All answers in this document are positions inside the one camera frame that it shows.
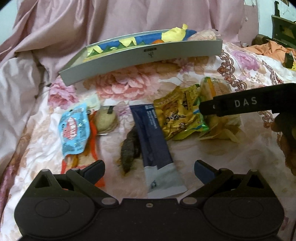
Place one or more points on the dark wooden furniture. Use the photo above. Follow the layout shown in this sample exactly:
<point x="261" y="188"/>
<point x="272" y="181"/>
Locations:
<point x="283" y="27"/>

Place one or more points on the dark blue sachet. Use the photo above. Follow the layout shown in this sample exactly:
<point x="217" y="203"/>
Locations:
<point x="152" y="141"/>

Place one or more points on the grey tray with colourful print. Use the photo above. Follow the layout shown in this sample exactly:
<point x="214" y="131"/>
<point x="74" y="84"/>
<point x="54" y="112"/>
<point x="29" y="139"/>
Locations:
<point x="143" y="54"/>

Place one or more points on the clear bag of bread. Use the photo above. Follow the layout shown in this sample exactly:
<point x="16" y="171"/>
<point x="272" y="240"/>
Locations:
<point x="205" y="35"/>

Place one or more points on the orange cloth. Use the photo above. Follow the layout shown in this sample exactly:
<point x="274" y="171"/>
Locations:
<point x="272" y="49"/>

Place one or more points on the gold snack packet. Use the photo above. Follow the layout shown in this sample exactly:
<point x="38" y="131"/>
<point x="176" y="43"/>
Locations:
<point x="171" y="115"/>

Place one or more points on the orange dried tofu packet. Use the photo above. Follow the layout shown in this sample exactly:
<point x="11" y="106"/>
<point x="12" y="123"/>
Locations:
<point x="92" y="143"/>

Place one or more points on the floral blanket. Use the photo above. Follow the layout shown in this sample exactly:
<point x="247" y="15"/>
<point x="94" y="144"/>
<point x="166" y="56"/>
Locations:
<point x="129" y="92"/>

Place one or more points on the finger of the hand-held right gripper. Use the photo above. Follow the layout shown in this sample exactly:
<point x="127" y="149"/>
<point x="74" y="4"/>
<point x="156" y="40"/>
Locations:
<point x="208" y="107"/>

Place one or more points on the yellow-green snack bar packet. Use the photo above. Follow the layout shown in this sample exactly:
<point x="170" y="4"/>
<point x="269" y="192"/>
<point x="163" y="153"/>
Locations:
<point x="194" y="109"/>

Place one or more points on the light blue snack packet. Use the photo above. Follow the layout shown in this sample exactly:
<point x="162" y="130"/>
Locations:
<point x="74" y="129"/>

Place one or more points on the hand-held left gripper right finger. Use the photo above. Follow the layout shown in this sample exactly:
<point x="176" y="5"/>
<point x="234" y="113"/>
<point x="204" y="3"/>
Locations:
<point x="203" y="171"/>

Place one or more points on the orange jelly packet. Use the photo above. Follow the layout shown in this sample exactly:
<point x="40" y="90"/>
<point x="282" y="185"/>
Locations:
<point x="158" y="41"/>

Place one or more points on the dark brown dried snack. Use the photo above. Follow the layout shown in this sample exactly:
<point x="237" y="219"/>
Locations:
<point x="130" y="150"/>

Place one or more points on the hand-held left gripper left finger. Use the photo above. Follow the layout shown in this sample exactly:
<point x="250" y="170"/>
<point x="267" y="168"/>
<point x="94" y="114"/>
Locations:
<point x="93" y="171"/>

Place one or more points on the round pastry in clear wrap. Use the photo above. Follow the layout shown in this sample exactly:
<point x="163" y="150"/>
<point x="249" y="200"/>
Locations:
<point x="106" y="120"/>

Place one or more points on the pink satin quilt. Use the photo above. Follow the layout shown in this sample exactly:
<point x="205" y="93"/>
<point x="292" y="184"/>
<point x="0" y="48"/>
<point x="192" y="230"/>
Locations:
<point x="81" y="25"/>

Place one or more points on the small black box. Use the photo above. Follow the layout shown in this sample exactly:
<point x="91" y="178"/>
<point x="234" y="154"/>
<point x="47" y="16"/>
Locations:
<point x="289" y="60"/>

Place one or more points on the person's right hand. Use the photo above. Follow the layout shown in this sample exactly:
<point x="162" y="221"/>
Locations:
<point x="288" y="141"/>

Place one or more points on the clear bread packet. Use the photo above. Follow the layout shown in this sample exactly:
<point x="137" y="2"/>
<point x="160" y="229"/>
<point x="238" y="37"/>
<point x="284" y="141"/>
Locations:
<point x="223" y="125"/>

